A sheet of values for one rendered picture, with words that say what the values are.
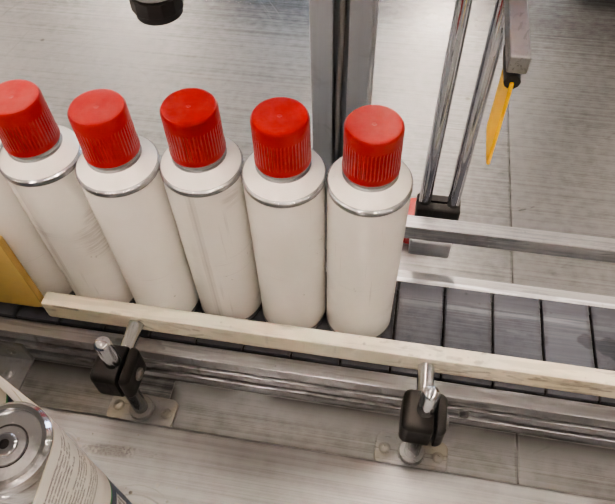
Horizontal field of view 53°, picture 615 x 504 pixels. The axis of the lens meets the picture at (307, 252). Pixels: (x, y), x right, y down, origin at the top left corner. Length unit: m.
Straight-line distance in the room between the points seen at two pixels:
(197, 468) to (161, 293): 0.13
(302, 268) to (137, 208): 0.11
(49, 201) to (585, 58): 0.66
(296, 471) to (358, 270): 0.15
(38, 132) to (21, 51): 0.52
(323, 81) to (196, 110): 0.15
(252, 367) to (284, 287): 0.08
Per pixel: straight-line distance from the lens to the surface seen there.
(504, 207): 0.66
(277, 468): 0.46
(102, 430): 0.49
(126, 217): 0.40
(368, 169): 0.34
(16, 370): 0.59
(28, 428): 0.29
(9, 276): 0.51
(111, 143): 0.37
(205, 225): 0.40
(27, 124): 0.40
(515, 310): 0.53
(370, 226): 0.37
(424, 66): 0.81
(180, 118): 0.35
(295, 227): 0.38
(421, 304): 0.51
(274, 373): 0.49
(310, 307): 0.46
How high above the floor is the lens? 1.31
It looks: 54 degrees down
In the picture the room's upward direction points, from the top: 2 degrees counter-clockwise
